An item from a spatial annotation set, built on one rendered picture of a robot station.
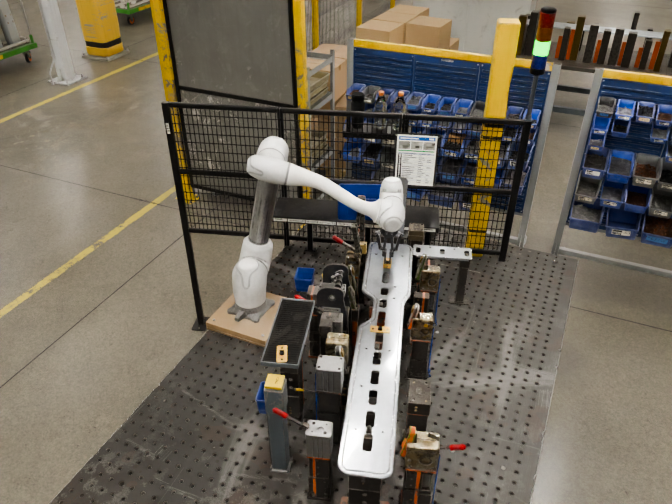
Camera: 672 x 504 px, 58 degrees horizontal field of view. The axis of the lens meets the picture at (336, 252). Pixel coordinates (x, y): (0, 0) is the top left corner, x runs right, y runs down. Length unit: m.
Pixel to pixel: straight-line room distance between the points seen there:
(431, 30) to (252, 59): 2.75
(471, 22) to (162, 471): 7.61
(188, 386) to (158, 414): 0.18
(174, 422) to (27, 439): 1.31
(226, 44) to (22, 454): 3.00
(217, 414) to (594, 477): 1.96
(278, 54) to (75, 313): 2.30
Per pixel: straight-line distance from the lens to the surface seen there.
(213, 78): 4.96
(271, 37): 4.56
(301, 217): 3.25
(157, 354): 4.06
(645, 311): 4.73
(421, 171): 3.29
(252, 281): 2.93
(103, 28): 9.81
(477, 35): 9.09
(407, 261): 2.98
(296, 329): 2.34
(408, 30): 7.03
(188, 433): 2.66
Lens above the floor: 2.71
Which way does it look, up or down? 34 degrees down
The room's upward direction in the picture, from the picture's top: straight up
